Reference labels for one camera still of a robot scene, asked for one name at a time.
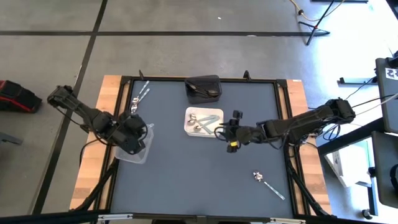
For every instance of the white plastic bin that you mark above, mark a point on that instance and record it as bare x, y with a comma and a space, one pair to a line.
205, 111

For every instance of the black and white marker tag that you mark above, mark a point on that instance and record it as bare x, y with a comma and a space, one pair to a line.
392, 73

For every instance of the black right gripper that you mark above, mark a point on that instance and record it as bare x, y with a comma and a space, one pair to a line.
245, 135

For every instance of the black table leg brace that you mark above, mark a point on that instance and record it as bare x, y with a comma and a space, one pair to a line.
304, 193
99, 186

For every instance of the clear plastic bin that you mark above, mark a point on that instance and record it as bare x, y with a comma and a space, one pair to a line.
146, 152

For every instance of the gray table mat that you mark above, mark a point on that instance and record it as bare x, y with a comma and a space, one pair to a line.
217, 168

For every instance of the gray flat floor piece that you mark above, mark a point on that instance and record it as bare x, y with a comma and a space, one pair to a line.
9, 138

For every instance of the red and black bag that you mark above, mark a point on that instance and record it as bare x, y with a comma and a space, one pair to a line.
18, 96

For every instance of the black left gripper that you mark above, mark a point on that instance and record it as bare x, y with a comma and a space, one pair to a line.
132, 133

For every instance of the black caster wheel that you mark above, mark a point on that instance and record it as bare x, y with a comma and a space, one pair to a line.
367, 214

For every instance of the black desk with marker tag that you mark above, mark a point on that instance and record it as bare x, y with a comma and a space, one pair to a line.
390, 99

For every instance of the black camera rig beam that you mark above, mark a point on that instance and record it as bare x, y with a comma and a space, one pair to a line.
46, 217

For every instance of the white box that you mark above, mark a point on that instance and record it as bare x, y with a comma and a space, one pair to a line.
348, 165

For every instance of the black tripod stand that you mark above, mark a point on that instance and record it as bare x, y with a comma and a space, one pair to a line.
314, 29

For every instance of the black floor base bar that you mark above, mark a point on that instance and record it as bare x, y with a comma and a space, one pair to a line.
354, 80

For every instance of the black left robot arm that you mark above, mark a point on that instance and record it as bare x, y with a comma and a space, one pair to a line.
90, 116

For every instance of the black plastic bin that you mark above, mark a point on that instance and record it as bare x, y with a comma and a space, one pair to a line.
202, 100

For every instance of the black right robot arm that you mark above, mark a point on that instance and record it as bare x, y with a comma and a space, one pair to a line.
298, 123

